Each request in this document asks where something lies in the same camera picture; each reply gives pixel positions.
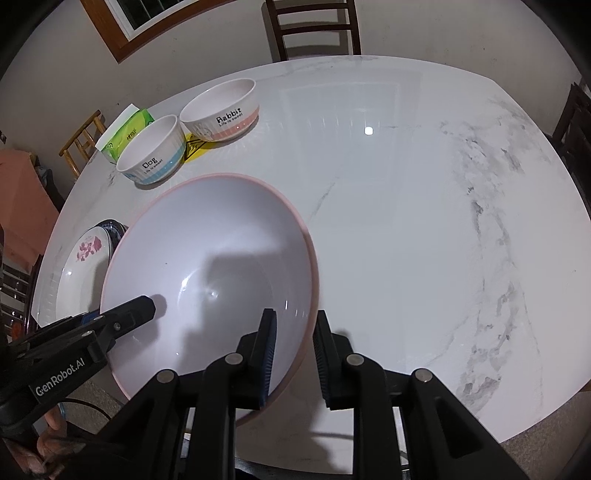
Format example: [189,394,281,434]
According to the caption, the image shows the white plate pink flowers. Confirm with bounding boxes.
[55,225,113,320]

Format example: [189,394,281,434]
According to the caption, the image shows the large blue floral plate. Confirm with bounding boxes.
[96,219,127,243]

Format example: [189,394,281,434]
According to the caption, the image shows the white bowl blue dog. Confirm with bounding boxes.
[116,115,186,186]

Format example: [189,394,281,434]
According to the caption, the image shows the person's left hand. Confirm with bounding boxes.
[5,406,67,479]

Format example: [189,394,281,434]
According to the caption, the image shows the dark chair at left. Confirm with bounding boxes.
[1,230,43,343]

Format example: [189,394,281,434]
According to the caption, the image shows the pink cloth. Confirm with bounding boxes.
[0,149,58,272]

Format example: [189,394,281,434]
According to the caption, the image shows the light wooden chair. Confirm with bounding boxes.
[58,110,106,180]

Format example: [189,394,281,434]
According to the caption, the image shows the yellow warning sticker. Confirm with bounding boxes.
[182,134,221,163]

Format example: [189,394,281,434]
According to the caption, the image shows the green tissue pack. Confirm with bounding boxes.
[96,104,154,165]

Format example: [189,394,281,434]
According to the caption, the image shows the white bowl pink rabbit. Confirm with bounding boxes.
[179,78,259,143]

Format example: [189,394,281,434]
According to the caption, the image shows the wood framed window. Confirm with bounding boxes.
[81,0,228,63]

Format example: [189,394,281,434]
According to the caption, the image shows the dark wooden chair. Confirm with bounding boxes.
[264,0,362,61]

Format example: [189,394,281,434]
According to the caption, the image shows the dark chair at right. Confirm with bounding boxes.
[546,83,590,212]

